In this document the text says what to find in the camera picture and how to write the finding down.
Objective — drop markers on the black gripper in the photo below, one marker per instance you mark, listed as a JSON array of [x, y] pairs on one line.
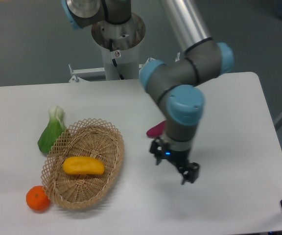
[[176, 153]]

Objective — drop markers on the yellow mango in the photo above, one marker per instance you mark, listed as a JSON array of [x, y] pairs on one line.
[[83, 165]]

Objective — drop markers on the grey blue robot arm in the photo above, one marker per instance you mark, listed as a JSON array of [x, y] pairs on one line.
[[172, 87]]

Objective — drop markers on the woven wicker basket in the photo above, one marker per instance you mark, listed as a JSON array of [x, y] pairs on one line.
[[94, 138]]

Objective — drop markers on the purple sweet potato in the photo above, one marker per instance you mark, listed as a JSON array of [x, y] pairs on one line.
[[157, 130]]

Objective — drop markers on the green bok choy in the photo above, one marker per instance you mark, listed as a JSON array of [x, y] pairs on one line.
[[53, 130]]

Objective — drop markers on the orange tangerine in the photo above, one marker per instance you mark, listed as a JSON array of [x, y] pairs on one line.
[[37, 200]]

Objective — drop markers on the white metal bracket post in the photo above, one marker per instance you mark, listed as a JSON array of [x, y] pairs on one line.
[[177, 57]]

